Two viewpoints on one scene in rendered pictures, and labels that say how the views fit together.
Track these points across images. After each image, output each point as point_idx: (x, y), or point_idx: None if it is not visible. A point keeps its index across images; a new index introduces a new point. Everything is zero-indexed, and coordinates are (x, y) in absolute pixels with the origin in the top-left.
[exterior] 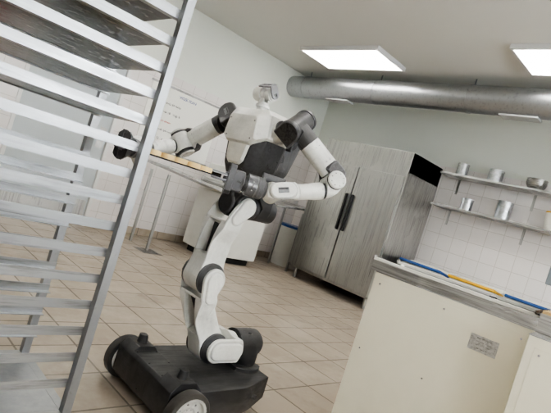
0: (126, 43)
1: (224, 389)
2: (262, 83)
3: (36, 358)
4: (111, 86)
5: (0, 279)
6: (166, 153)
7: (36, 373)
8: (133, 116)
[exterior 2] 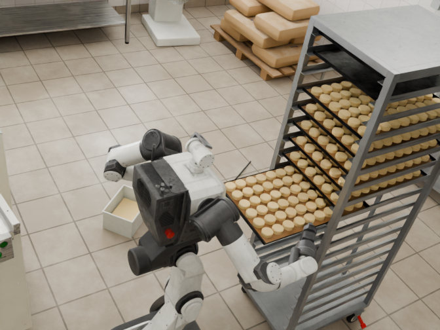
0: (337, 138)
1: (136, 319)
2: (208, 145)
3: (268, 255)
4: (318, 151)
5: (321, 295)
6: (262, 174)
7: (268, 313)
8: (291, 148)
